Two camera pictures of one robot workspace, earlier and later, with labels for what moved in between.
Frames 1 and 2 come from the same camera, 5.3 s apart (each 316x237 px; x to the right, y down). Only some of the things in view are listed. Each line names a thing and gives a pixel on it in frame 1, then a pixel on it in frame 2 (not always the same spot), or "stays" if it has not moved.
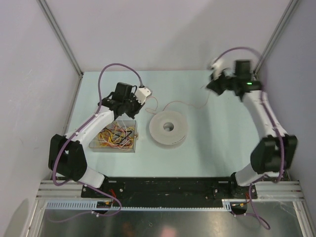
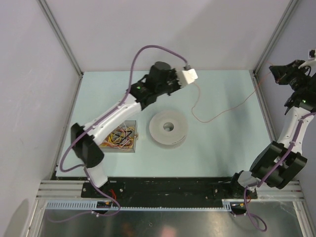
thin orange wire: (173, 101) → (228, 110)
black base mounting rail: (169, 189) stays
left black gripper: (138, 106) → (173, 74)
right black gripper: (214, 85) → (282, 73)
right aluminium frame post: (289, 10) stays
